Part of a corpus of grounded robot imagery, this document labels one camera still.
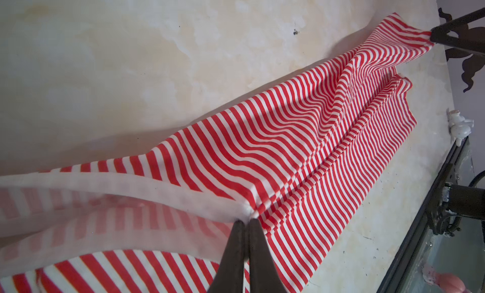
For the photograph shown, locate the red white striped tank top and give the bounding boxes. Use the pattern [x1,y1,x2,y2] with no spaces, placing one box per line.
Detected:
[1,14,433,292]

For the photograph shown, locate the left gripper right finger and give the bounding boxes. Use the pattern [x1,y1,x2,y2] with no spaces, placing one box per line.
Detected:
[248,219,286,293]

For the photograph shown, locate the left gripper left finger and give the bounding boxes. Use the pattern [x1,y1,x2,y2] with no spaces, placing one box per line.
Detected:
[207,220,248,293]

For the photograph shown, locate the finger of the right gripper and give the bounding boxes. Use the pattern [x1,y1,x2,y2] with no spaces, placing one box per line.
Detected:
[430,35,484,58]
[431,7,484,41]

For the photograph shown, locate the red white small toy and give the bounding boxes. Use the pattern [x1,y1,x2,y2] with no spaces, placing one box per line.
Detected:
[422,264,471,293]

